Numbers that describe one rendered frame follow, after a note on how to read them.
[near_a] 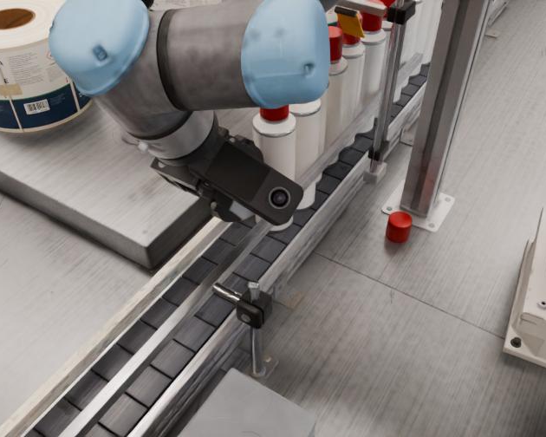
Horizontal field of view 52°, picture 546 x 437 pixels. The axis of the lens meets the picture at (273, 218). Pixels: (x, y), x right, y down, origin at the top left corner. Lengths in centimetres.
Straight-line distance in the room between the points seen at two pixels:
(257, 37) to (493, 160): 68
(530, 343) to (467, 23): 38
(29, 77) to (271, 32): 61
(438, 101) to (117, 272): 48
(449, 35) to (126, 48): 42
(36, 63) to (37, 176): 17
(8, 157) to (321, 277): 51
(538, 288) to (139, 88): 50
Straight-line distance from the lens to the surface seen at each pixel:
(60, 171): 90
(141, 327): 66
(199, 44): 40
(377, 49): 85
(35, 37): 94
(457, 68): 72
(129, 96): 43
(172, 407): 63
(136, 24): 41
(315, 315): 72
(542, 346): 72
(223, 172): 55
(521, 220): 91
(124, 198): 82
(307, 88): 39
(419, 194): 85
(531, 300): 70
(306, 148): 70
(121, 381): 53
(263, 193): 55
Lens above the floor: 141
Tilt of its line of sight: 44 degrees down
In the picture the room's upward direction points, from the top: straight up
